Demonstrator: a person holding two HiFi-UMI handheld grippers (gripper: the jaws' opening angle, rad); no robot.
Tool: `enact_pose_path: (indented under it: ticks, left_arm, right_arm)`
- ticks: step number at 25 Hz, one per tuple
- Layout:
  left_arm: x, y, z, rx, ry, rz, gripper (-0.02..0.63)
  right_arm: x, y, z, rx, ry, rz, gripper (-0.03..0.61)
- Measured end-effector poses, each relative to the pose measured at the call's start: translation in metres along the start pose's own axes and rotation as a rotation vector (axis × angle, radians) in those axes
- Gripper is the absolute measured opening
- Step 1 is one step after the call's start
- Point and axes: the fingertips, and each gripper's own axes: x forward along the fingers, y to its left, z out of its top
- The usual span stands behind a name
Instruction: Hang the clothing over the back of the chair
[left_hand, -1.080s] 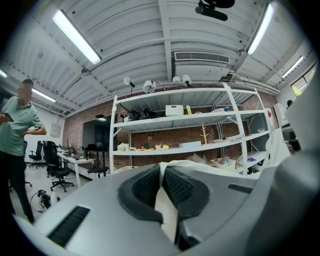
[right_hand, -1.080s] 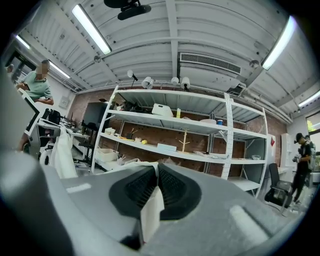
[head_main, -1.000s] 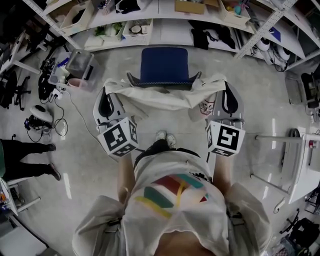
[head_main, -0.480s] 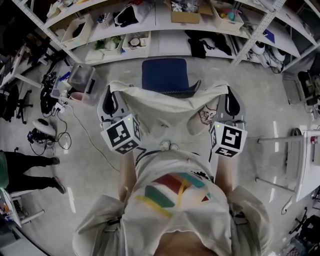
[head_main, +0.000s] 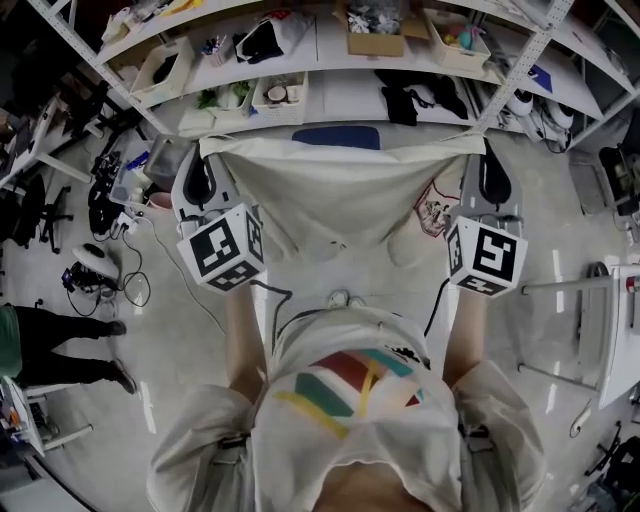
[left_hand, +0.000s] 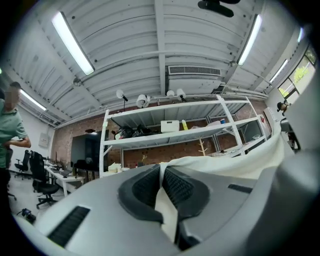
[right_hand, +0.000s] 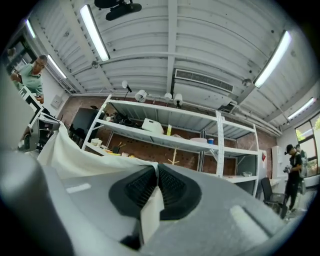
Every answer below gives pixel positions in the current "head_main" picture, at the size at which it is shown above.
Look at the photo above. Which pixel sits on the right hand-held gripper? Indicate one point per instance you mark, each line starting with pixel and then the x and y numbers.
pixel 490 255

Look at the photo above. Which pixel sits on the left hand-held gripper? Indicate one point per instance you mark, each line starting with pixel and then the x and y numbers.
pixel 220 245

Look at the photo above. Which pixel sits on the cream clothes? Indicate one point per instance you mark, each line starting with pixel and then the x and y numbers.
pixel 325 190

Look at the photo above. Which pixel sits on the grey chair with blue seat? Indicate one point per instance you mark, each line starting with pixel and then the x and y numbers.
pixel 335 137

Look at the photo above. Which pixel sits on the person's left forearm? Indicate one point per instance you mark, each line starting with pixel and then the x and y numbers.
pixel 242 340

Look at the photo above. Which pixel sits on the person's right forearm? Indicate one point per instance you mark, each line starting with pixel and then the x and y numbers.
pixel 465 340

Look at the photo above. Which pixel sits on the black chair with dark seat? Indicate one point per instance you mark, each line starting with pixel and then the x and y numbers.
pixel 620 175

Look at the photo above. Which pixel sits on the black office chair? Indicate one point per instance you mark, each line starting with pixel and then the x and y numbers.
pixel 35 215

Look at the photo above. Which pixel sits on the pink basin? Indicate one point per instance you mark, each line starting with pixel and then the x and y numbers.
pixel 161 201

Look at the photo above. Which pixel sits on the clear plastic storage box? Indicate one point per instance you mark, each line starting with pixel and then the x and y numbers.
pixel 165 160

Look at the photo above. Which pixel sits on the white power strip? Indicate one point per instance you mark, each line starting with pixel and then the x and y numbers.
pixel 126 223

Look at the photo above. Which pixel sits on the white basket with plants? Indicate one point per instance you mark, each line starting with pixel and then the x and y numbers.
pixel 225 100

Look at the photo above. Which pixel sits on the pile of black equipment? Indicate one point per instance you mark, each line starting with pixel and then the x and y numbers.
pixel 102 195

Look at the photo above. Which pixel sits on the white rounded device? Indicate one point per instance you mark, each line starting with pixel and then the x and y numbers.
pixel 519 102
pixel 559 116

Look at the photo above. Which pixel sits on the white perforated basket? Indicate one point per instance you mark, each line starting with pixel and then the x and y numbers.
pixel 280 110

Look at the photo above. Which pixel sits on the white oval device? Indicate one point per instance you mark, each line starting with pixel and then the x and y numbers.
pixel 95 260

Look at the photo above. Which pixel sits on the cream storage bin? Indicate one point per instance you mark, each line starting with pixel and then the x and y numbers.
pixel 180 70

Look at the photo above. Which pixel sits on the grey round reel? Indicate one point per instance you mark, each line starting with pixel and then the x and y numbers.
pixel 596 270

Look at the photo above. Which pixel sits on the blue flat item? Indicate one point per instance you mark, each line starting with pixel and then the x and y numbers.
pixel 540 77

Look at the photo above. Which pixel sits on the black clothing on shelf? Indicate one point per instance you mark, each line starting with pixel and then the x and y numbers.
pixel 400 105

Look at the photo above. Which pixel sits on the pen cup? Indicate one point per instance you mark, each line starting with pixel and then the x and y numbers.
pixel 216 55

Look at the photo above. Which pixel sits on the cream basket with toys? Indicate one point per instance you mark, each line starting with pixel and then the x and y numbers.
pixel 460 57

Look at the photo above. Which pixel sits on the black and white bag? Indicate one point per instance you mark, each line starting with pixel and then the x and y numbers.
pixel 260 42

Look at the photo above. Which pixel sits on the red item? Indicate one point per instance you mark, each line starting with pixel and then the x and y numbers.
pixel 634 284

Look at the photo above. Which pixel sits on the person's right white shoe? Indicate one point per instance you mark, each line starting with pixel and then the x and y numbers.
pixel 356 302

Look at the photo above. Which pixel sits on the person's white shoe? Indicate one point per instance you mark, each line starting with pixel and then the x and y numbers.
pixel 338 299
pixel 356 302

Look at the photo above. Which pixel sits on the white desk with white legs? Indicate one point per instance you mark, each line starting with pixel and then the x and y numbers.
pixel 35 145

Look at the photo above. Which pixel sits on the person's left white shoe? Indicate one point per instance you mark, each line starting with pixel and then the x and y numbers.
pixel 338 299

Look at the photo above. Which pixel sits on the white metal shelf unit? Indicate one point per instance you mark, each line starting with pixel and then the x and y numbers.
pixel 350 95

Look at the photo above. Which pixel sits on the white table with metal legs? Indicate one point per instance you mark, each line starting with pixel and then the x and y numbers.
pixel 620 340

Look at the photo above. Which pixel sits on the cardboard box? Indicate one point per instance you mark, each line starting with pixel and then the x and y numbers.
pixel 375 45

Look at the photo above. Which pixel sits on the person's white printed shirt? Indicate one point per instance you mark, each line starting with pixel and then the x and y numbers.
pixel 360 440

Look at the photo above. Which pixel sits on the small white side table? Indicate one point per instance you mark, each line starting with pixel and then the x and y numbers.
pixel 20 420

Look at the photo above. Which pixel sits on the grey metal frame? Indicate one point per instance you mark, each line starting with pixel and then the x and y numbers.
pixel 592 185

